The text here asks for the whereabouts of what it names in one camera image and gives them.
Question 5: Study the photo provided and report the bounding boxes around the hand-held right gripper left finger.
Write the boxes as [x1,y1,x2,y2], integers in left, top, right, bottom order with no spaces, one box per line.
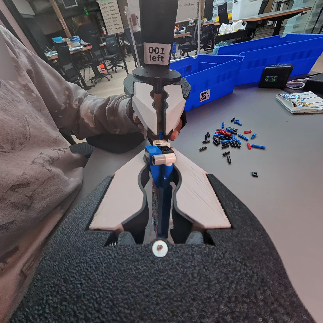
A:
[89,151,149,232]

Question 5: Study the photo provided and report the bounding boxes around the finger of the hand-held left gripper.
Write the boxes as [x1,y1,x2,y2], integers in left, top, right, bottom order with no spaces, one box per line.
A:
[131,82,158,136]
[161,85,186,136]

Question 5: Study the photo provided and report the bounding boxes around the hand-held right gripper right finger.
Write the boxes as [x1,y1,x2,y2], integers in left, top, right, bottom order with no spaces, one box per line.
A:
[172,151,232,230]

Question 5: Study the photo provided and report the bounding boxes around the blue white car side panel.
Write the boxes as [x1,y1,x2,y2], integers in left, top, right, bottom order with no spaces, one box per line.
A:
[144,138,177,239]

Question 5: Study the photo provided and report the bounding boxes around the person's left forearm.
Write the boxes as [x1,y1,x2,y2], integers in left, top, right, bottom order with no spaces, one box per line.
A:
[57,82,137,140]

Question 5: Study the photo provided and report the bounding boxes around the grey desk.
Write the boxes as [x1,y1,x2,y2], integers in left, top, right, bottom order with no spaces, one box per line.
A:
[50,71,323,323]

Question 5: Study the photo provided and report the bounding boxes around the person's left hand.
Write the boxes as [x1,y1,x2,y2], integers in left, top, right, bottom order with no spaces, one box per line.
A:
[129,99,188,142]

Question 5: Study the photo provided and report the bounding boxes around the whiteboard on stand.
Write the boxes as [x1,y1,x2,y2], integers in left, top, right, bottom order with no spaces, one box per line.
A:
[175,0,200,24]

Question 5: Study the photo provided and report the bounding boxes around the paper flip chart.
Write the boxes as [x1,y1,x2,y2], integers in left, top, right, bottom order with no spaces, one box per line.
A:
[97,0,124,35]

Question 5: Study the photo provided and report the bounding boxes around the blue storage bin with tag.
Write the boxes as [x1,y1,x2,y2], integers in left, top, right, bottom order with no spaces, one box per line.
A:
[169,54,246,112]

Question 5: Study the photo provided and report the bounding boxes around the black office chair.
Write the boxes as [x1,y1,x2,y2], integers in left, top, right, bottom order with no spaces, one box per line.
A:
[104,33,129,74]
[89,31,113,85]
[54,41,92,90]

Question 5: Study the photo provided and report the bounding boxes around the pile of connector pins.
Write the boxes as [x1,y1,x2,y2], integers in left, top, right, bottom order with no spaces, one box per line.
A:
[199,117,267,164]

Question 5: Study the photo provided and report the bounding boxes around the teal plastic bag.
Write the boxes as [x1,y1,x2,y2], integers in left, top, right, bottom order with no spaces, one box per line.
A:
[211,41,228,55]

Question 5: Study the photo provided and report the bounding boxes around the white plastic bag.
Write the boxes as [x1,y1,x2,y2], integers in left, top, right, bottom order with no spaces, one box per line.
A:
[219,20,247,35]

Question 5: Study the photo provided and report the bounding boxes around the white storage box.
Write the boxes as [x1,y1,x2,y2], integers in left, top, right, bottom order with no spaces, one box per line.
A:
[232,0,263,21]

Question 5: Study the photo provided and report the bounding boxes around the person's grey sweatshirt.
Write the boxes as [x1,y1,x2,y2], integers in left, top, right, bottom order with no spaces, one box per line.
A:
[0,24,87,323]

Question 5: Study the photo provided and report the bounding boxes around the black power bank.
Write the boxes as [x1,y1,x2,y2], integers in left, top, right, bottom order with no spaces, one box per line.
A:
[258,64,294,89]

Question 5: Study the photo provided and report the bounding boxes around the long blue storage bin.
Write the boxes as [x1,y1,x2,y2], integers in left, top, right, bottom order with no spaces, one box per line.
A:
[217,33,323,88]

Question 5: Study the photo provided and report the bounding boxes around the wooden top table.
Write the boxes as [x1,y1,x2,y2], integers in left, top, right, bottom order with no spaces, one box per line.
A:
[214,6,312,36]

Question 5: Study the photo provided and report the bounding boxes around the shiny sticker sheet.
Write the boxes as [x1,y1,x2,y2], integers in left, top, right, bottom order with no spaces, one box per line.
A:
[276,91,323,114]

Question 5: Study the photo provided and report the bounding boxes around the black flat box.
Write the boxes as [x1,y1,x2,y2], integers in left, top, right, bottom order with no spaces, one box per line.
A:
[301,73,323,93]

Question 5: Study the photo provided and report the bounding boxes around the white cable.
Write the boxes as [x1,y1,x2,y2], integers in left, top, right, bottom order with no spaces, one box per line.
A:
[285,78,307,89]

